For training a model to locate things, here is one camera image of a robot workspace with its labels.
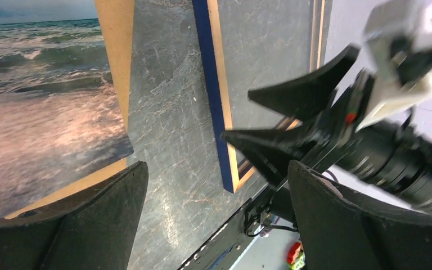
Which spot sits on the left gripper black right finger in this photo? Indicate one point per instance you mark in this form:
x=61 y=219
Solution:
x=341 y=228

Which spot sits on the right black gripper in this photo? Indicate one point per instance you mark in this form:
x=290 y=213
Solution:
x=319 y=145

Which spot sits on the brown cardboard backing board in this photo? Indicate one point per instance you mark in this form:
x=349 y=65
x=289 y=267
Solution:
x=116 y=20

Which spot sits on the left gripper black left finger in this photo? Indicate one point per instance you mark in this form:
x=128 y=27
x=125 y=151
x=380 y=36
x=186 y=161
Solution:
x=91 y=229

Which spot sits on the beach landscape photo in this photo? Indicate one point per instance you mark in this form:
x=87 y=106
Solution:
x=60 y=118

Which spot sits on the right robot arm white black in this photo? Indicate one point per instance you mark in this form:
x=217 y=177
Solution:
x=388 y=155

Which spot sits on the wooden picture frame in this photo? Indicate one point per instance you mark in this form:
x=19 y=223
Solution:
x=235 y=169

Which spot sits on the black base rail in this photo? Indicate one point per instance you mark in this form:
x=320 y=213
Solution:
x=269 y=210

